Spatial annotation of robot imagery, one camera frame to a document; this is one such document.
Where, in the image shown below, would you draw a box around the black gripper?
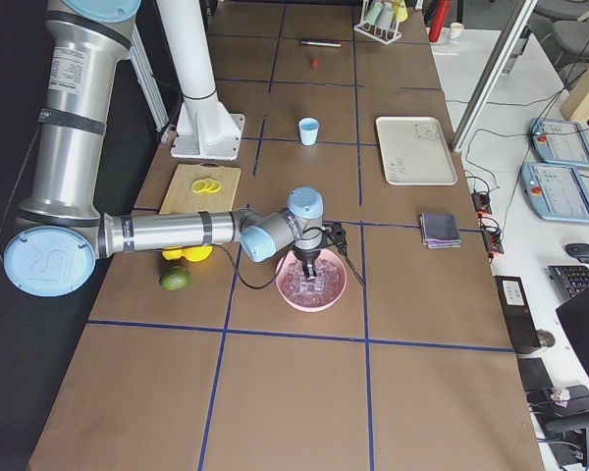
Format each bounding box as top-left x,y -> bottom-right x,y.
294,246 -> 321,280

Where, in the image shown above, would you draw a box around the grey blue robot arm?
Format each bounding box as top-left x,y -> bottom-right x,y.
3,1 -> 325,297

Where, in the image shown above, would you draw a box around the pink bowl of ice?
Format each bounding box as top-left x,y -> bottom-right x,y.
276,249 -> 347,312

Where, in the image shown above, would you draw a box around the light blue plastic cup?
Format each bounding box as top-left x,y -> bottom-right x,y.
298,117 -> 320,146

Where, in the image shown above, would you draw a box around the white cup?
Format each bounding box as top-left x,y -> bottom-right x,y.
375,2 -> 394,30

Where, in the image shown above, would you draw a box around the mint green cup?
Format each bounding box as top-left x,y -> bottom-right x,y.
362,0 -> 383,25

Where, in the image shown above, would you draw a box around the yellow cup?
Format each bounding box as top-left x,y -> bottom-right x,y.
391,0 -> 408,24

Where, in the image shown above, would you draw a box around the small paper cup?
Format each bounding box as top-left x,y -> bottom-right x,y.
448,22 -> 464,41

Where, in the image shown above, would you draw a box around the yellow lemon right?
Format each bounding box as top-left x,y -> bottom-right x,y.
182,245 -> 213,263

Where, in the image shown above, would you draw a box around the yellow lemon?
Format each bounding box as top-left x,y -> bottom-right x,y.
162,247 -> 184,261
182,245 -> 213,263

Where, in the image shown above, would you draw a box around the lemon slices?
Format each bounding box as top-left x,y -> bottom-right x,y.
190,178 -> 222,194

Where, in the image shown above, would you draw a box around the dark folded cloth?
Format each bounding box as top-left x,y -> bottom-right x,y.
419,213 -> 461,248

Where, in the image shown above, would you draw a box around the yellow lemon left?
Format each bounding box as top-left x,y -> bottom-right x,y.
162,247 -> 184,261

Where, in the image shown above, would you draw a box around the wooden cutting board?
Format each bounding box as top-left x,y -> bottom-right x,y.
159,164 -> 241,215

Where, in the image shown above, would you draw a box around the beige plastic tray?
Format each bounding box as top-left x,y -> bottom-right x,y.
375,117 -> 457,186

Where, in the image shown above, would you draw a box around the orange black connector strip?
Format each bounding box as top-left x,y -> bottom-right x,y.
471,191 -> 504,260

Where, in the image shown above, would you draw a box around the black box device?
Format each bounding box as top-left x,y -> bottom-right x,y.
494,275 -> 541,354

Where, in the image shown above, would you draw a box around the black keyboard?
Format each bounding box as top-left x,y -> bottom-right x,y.
548,265 -> 589,300

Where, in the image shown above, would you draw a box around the teach pendant near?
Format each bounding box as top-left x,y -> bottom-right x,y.
520,163 -> 589,224

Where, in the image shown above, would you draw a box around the teach pendant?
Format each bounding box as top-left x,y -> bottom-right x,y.
529,118 -> 589,170
520,163 -> 589,224

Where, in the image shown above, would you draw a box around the black computer mouse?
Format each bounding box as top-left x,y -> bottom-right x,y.
564,242 -> 589,264

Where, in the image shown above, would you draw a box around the teach pendant far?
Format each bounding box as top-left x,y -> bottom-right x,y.
529,118 -> 589,170

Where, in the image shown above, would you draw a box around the red bottle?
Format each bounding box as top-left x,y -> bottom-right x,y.
428,0 -> 452,43

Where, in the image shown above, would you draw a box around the grey office chair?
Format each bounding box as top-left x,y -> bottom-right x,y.
535,1 -> 589,71

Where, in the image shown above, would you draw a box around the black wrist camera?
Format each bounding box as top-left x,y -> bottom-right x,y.
323,223 -> 348,257

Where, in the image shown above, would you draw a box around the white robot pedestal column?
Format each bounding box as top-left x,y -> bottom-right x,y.
157,0 -> 245,161

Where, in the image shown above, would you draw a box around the white wire cup rack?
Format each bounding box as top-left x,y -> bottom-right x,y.
353,1 -> 402,45

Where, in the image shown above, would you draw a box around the aluminium frame post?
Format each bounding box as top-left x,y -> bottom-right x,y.
452,0 -> 537,152

